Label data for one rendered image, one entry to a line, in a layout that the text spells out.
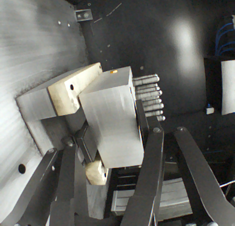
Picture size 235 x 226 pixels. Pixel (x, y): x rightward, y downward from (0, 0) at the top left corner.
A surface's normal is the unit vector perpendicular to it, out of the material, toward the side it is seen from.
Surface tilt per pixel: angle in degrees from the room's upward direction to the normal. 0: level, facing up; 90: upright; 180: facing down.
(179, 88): 90
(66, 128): 0
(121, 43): 90
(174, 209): 90
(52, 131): 0
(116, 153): 90
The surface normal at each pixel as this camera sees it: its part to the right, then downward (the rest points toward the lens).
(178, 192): -0.24, -0.90
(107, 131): -0.10, 0.39
